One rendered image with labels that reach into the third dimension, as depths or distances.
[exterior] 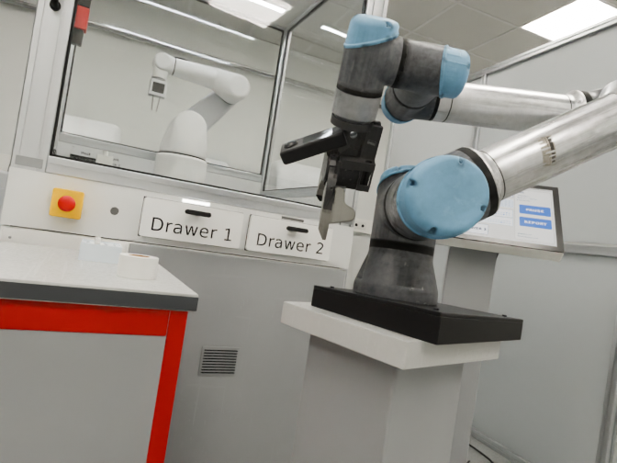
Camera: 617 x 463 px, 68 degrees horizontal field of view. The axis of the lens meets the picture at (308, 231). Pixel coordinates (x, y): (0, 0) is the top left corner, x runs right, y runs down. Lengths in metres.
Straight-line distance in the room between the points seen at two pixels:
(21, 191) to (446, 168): 1.05
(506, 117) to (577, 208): 1.48
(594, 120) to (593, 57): 1.76
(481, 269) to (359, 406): 1.02
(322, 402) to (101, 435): 0.36
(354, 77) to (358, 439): 0.56
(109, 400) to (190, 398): 0.69
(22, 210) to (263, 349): 0.78
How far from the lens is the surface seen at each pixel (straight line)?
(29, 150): 1.37
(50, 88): 1.40
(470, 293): 1.71
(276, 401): 1.60
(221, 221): 1.39
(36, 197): 1.37
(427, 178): 0.67
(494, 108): 0.91
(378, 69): 0.74
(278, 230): 1.45
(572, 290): 2.33
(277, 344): 1.54
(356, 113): 0.75
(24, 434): 0.85
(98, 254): 1.10
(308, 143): 0.77
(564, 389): 2.36
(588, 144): 0.81
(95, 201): 1.36
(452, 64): 0.76
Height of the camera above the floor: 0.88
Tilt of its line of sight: 1 degrees up
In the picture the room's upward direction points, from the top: 9 degrees clockwise
